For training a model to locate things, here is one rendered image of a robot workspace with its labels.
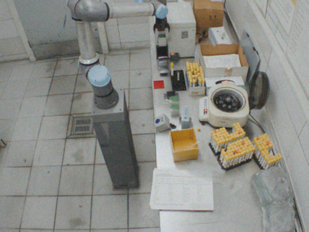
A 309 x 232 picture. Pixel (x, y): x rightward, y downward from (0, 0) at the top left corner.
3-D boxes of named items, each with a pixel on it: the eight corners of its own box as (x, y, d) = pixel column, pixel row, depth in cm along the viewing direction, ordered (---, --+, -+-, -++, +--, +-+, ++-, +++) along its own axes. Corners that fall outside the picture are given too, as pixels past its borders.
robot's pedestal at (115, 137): (114, 189, 247) (91, 122, 181) (115, 168, 260) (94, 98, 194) (138, 188, 247) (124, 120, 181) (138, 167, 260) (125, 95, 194)
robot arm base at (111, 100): (91, 109, 178) (87, 98, 170) (97, 90, 187) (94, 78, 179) (116, 110, 176) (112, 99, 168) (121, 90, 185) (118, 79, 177)
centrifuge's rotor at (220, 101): (213, 96, 182) (214, 88, 176) (239, 98, 180) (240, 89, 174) (213, 116, 172) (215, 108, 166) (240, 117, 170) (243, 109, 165)
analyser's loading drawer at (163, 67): (157, 53, 216) (156, 48, 212) (166, 53, 216) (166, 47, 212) (159, 73, 203) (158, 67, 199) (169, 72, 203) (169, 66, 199)
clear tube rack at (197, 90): (185, 73, 204) (185, 66, 198) (200, 73, 204) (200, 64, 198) (188, 95, 191) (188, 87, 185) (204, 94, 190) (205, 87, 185)
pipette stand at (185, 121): (179, 117, 180) (179, 106, 172) (191, 118, 179) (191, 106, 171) (178, 131, 173) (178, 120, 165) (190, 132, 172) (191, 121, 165)
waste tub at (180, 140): (169, 142, 169) (169, 131, 161) (193, 138, 169) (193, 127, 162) (172, 162, 160) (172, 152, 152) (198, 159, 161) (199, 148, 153)
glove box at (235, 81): (204, 85, 196) (204, 74, 188) (239, 84, 195) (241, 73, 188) (207, 100, 188) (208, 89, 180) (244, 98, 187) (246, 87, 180)
